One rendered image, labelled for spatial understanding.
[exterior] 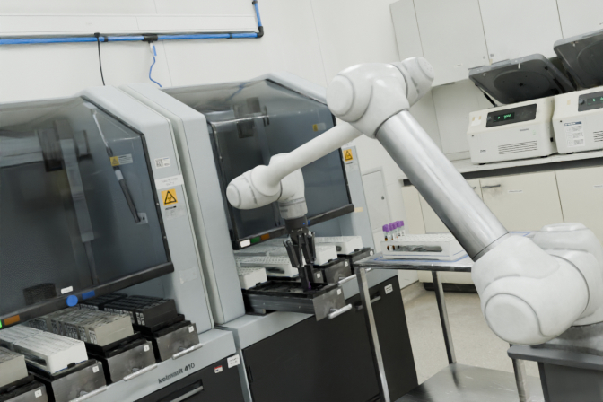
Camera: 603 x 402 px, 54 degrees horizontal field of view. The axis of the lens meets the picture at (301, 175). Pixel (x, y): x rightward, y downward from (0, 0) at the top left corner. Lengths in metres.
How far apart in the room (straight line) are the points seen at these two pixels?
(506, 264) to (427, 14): 3.48
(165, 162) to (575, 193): 2.64
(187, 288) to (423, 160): 0.94
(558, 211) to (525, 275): 2.69
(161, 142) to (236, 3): 1.92
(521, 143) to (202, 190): 2.46
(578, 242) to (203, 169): 1.17
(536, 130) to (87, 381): 2.99
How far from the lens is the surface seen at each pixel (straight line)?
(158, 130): 1.96
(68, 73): 3.10
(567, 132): 3.87
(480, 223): 1.34
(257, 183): 1.80
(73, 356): 1.78
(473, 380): 2.46
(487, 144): 4.10
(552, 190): 3.96
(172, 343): 1.87
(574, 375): 1.54
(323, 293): 1.90
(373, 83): 1.42
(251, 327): 2.03
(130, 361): 1.81
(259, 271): 2.17
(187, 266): 1.98
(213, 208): 2.04
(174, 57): 3.39
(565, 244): 1.46
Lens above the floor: 1.28
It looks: 3 degrees down
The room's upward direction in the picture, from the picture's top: 11 degrees counter-clockwise
